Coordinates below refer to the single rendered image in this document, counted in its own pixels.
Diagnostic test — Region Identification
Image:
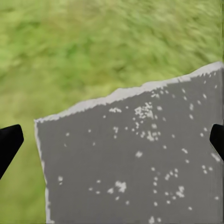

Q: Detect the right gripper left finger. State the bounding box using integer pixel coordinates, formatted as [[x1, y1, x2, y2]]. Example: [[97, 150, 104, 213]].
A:
[[0, 124, 24, 179]]

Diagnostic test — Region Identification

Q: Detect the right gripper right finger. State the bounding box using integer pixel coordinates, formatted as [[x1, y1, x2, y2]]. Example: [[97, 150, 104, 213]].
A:
[[210, 124, 224, 161]]

